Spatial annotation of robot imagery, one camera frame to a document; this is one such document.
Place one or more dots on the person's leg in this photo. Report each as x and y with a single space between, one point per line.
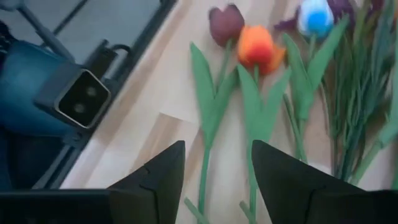
28 87

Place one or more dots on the purple flower spray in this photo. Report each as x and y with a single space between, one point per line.
287 24
357 93

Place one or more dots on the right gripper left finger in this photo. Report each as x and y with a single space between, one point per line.
155 193

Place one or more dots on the dark red tulip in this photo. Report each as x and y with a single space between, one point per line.
225 25

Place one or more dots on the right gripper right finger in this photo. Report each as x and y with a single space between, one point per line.
289 193

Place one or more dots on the orange tulip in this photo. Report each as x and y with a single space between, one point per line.
256 46

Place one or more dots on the small silver-rimmed black camera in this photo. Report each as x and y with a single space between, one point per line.
82 99

